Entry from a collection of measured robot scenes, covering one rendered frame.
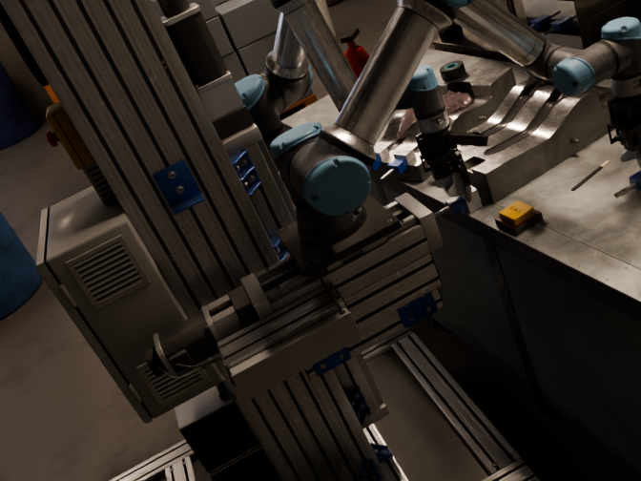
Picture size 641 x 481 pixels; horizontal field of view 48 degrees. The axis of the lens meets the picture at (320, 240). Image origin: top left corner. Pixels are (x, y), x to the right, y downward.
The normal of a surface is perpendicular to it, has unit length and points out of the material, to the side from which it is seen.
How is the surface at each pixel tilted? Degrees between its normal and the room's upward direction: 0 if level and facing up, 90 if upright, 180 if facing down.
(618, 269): 0
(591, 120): 90
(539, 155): 90
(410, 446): 0
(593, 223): 0
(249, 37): 90
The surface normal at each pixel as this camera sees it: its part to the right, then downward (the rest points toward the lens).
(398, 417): -0.37, -0.81
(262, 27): 0.28, 0.39
